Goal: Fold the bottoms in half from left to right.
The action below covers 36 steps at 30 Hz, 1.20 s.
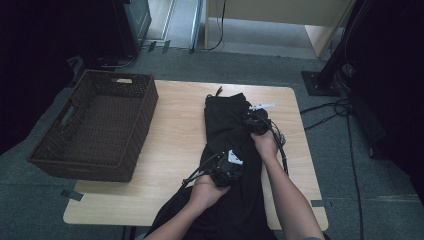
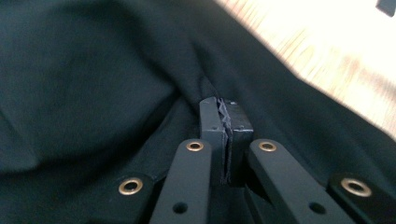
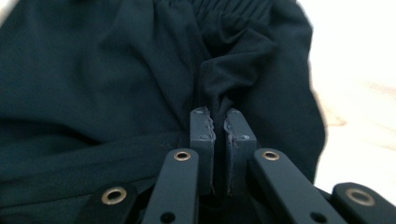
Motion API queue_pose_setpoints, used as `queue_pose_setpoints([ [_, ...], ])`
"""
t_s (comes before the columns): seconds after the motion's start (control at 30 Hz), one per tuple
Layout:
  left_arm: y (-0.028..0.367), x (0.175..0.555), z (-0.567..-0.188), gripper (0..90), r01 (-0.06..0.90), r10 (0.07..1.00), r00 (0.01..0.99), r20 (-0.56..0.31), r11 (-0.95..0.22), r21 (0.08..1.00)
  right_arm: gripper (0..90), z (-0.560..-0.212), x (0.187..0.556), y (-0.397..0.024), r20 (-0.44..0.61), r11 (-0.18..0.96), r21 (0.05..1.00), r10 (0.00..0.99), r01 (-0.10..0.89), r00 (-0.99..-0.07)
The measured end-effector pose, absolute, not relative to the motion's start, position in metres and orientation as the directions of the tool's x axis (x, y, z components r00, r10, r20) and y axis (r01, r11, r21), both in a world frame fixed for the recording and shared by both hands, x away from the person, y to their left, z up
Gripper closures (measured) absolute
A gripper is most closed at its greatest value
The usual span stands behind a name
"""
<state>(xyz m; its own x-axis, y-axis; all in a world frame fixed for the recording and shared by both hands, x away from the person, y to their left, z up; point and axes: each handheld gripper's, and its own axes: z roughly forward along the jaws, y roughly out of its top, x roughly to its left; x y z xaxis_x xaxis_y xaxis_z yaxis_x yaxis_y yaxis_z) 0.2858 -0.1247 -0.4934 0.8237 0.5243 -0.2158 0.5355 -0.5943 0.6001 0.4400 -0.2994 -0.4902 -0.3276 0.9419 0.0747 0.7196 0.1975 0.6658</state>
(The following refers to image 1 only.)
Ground person's right hand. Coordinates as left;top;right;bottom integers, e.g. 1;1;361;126
250;129;280;162

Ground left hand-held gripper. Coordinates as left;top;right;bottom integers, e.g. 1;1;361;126
211;149;244;188

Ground long black floor cable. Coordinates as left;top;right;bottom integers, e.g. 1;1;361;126
345;109;366;240

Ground leaning metal panel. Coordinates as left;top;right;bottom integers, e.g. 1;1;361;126
188;0;205;55

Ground person's left hand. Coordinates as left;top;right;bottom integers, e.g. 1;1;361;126
189;174;231;211

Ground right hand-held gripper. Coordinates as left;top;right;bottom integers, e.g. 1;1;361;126
241;102;276;136

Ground right hand-held gripper cable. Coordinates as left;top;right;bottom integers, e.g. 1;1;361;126
263;114;290;176

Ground left hand-held gripper cable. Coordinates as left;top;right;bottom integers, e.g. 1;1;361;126
181;153;224;188

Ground brown woven basket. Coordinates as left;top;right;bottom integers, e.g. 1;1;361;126
26;69;160;183

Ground black pants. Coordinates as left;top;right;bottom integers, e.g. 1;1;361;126
144;87;278;240

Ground hanging black cable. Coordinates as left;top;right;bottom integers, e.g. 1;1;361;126
204;0;227;52

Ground black metal stand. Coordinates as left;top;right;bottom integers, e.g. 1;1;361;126
301;0;364;98

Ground black cabinet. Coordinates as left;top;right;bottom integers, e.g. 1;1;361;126
111;0;153;59

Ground looped black floor cable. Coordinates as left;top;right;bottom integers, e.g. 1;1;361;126
299;98;354;132

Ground light wooden desk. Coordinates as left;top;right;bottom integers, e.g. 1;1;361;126
203;0;356;59

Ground hand-held gripper cable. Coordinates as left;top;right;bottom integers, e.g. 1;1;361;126
181;153;224;188
263;114;290;176

